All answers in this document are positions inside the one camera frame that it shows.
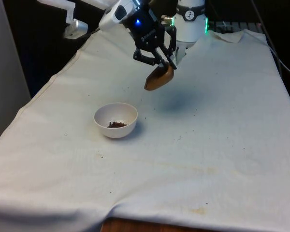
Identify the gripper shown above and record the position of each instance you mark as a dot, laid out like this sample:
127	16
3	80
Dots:
146	29

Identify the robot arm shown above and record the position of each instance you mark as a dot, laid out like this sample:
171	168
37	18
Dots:
189	26

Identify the coffee beans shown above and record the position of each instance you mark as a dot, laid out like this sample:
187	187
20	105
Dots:
116	124

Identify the white bowl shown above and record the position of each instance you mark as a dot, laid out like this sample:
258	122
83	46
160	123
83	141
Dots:
116	131

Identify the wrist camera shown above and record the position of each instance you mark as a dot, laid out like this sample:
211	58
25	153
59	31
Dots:
112	15

